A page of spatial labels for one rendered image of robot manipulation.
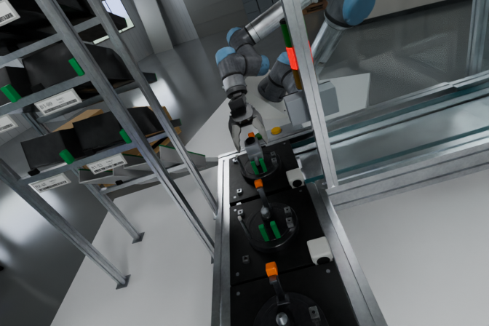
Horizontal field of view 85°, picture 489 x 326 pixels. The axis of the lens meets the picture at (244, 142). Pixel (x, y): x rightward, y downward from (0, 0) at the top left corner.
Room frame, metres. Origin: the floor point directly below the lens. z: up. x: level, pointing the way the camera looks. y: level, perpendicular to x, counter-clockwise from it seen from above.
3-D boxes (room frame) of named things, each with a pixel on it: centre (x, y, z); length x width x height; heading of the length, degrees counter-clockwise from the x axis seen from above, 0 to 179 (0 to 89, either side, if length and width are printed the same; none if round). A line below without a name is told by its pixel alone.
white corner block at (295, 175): (0.61, -0.10, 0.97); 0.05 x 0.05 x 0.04; 81
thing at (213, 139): (1.26, -0.20, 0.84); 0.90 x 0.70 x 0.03; 54
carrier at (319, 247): (0.47, 0.02, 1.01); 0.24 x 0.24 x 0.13; 81
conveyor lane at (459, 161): (0.66, -0.31, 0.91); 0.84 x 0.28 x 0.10; 81
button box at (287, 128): (0.93, -0.14, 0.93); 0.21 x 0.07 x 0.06; 81
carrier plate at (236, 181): (0.73, -0.02, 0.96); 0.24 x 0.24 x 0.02; 81
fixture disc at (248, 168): (0.73, -0.02, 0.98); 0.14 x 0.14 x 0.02
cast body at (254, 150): (0.72, -0.02, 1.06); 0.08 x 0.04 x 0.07; 171
